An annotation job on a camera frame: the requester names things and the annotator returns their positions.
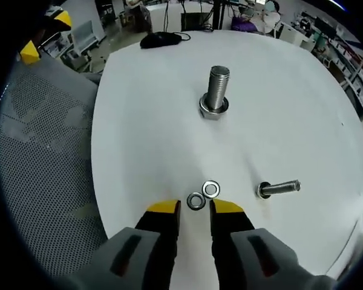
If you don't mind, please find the white cabinet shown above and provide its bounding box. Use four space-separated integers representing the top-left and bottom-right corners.
279 22 314 47

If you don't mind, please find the large threaded stud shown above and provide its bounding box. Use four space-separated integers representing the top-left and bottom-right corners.
199 65 231 120

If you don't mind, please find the black computer mouse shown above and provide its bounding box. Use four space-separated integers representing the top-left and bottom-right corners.
139 31 192 50

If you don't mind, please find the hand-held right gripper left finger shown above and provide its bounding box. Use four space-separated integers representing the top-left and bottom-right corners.
74 198 182 290

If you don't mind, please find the purple bag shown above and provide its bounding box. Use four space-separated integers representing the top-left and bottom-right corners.
232 16 259 33

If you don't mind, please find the thin threaded stud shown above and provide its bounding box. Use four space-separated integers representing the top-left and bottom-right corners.
258 179 301 201

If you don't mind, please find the shelving with white bins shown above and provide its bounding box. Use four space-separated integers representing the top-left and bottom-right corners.
302 8 363 118

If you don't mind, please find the grey mesh office chair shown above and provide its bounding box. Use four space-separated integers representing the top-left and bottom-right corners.
0 56 110 279

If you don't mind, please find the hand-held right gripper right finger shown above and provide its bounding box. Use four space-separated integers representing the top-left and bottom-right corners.
209 198 338 290

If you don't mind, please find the white round chair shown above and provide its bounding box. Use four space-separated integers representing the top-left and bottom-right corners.
261 0 285 36

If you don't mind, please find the black metal stand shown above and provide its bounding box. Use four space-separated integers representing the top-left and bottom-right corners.
180 0 228 32

